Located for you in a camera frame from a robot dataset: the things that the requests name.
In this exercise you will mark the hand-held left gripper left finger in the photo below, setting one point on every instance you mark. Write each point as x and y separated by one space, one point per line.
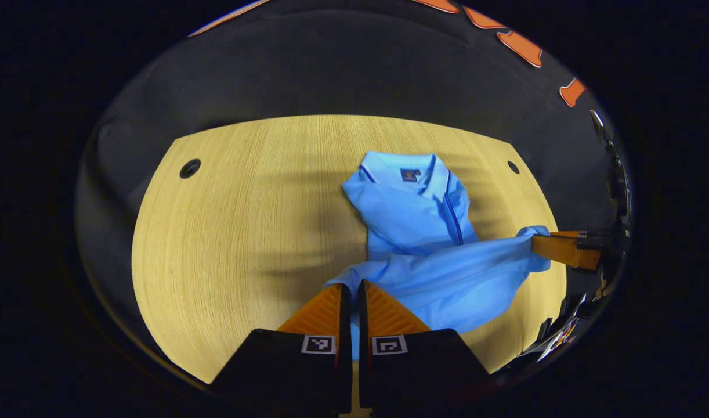
344 325

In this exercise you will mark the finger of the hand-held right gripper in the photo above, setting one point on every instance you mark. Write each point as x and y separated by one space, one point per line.
563 249

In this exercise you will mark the light blue T-shirt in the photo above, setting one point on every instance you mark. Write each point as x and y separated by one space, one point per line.
412 220

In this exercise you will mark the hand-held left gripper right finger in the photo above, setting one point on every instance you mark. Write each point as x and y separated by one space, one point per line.
364 325

